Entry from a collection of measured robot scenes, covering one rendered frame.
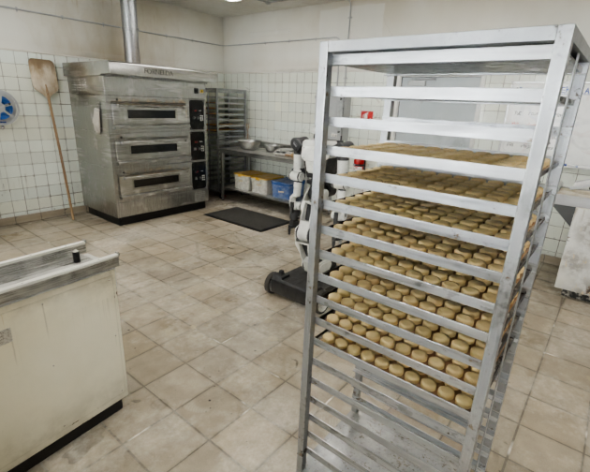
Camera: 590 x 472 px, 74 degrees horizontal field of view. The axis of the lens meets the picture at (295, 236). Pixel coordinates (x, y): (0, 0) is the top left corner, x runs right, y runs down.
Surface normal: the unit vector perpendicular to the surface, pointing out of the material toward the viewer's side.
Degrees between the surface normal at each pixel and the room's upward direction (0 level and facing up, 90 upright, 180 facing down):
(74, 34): 90
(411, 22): 90
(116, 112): 90
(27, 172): 90
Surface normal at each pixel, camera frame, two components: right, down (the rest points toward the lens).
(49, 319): 0.83, 0.21
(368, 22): -0.63, 0.22
